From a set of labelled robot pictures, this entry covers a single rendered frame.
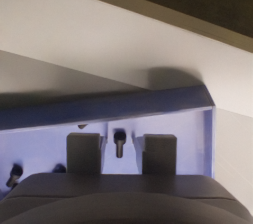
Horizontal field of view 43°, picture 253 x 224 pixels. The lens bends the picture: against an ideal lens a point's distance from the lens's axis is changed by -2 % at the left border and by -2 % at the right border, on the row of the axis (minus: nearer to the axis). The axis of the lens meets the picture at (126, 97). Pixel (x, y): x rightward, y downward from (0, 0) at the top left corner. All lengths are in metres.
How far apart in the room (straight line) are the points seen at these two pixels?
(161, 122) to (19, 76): 0.08
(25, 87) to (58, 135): 0.03
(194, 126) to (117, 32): 0.07
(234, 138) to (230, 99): 0.03
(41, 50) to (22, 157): 0.07
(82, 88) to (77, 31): 0.03
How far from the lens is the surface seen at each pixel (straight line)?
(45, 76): 0.17
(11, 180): 0.21
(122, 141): 0.18
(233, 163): 0.21
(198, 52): 0.16
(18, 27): 0.16
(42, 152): 0.19
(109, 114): 0.15
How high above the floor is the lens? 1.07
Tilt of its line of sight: 61 degrees down
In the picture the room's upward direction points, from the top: 178 degrees clockwise
